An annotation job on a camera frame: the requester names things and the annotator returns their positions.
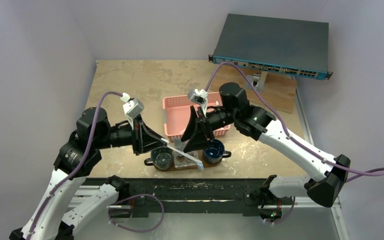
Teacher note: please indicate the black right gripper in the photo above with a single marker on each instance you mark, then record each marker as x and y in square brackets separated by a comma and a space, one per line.
[205, 126]

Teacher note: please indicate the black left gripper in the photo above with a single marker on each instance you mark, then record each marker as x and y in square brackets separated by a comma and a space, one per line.
[144, 138]

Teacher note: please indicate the dark green mug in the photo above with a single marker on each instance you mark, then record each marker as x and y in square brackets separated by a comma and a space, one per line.
[162, 159]

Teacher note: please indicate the dark blue mug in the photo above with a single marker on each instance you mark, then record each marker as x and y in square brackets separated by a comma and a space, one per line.
[215, 152]

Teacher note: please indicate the blue toothbrush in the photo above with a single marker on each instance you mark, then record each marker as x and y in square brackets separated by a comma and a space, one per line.
[198, 162]

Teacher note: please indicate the oval wooden tray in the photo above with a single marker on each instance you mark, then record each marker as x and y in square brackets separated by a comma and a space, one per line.
[167, 160]

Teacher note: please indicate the pink plastic basket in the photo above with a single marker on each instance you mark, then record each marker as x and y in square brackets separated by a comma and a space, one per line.
[177, 115]

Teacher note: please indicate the white toothbrush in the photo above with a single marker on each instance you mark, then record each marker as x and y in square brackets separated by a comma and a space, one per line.
[170, 145]

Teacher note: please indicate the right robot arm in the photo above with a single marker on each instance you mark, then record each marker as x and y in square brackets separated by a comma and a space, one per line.
[326, 174]

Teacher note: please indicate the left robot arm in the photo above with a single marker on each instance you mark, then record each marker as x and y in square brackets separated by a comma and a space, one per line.
[53, 220]

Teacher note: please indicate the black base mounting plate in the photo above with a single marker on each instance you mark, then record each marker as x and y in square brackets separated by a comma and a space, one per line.
[246, 196]

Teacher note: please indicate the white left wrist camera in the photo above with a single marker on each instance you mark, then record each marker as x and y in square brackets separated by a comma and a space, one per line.
[132, 107]

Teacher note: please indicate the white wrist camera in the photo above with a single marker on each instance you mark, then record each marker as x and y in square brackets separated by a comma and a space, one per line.
[132, 107]
[200, 97]

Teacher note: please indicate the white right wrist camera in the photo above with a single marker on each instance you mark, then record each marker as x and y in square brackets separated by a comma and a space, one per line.
[200, 97]

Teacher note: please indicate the metal stand bracket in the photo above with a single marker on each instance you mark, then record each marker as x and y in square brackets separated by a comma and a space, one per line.
[257, 80]

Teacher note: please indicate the blue network switch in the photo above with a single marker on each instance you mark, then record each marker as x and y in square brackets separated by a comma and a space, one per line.
[277, 45]

